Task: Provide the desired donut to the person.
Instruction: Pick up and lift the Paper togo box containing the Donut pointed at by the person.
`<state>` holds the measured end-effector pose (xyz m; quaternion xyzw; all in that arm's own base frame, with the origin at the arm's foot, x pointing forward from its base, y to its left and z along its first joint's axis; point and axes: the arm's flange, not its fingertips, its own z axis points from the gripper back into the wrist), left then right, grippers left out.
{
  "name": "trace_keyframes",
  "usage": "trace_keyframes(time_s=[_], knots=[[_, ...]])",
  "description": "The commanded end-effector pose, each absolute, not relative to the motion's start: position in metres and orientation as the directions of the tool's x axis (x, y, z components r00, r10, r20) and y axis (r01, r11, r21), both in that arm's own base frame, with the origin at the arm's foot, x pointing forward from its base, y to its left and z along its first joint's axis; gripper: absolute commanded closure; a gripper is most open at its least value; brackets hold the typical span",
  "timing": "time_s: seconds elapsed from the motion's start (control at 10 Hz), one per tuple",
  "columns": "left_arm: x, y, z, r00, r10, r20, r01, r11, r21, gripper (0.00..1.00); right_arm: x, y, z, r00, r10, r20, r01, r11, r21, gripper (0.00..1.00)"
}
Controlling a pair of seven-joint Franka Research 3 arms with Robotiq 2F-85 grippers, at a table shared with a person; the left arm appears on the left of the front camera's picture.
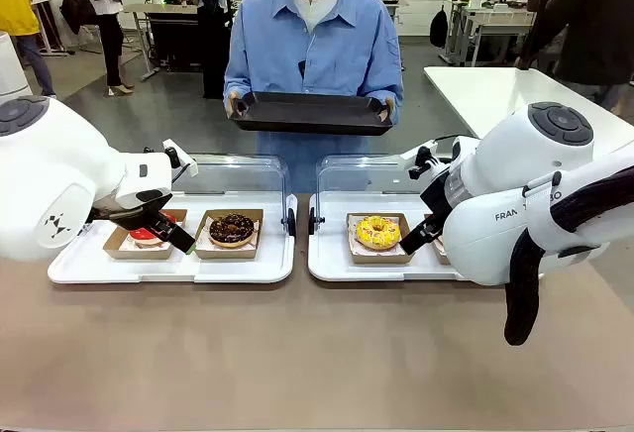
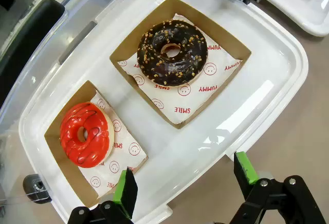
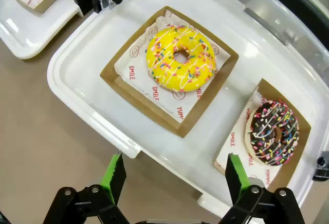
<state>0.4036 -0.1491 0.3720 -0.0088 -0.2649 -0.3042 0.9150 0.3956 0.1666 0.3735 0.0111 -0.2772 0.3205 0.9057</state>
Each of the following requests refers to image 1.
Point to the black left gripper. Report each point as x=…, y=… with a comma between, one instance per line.
x=124, y=216

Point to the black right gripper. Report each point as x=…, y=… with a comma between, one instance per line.
x=441, y=196

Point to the red glazed donut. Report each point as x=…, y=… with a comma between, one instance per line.
x=146, y=239

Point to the white printed paper liner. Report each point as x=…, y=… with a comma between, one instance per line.
x=376, y=252
x=204, y=244

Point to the chocolate sprinkle donut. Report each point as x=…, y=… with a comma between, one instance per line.
x=232, y=230

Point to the black serving tray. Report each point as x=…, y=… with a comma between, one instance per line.
x=312, y=115

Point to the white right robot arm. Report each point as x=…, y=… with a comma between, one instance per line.
x=515, y=194

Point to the person left forearm blue sleeve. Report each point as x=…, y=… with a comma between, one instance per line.
x=389, y=80

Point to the person right forearm blue sleeve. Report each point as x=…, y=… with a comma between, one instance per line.
x=238, y=80

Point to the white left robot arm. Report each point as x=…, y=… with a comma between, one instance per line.
x=54, y=174

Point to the sprinkled chocolate donut in box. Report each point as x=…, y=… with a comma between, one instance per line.
x=438, y=248

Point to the yellow sprinkle donut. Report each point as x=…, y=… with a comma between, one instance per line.
x=378, y=232

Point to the yellow donut in box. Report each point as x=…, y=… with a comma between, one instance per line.
x=379, y=257

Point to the person in dark clothes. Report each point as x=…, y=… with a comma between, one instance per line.
x=213, y=31

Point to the person in blue shirt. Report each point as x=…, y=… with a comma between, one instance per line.
x=312, y=50

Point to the person in black vest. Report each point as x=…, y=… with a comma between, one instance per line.
x=106, y=6

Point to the person in yellow jacket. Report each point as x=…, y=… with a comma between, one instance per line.
x=17, y=1

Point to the person in dark jacket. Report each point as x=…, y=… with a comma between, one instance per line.
x=594, y=21

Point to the person left hand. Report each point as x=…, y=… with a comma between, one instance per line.
x=390, y=107

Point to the person right hand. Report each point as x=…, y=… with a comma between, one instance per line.
x=234, y=105

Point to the white display tray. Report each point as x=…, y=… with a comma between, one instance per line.
x=332, y=253
x=238, y=268

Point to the clear hinged display lid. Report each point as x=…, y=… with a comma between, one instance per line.
x=356, y=174
x=238, y=174

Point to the white side table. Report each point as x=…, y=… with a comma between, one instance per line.
x=485, y=95

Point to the black hanging backpack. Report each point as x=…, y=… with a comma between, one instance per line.
x=439, y=28

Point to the grey background desk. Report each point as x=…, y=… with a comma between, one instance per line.
x=163, y=11

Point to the white background desk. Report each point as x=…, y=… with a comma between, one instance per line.
x=495, y=18

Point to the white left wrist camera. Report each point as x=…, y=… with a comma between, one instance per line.
x=179, y=157

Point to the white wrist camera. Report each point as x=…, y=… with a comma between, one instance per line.
x=421, y=157
x=179, y=157

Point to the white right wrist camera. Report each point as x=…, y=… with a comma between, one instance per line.
x=421, y=157

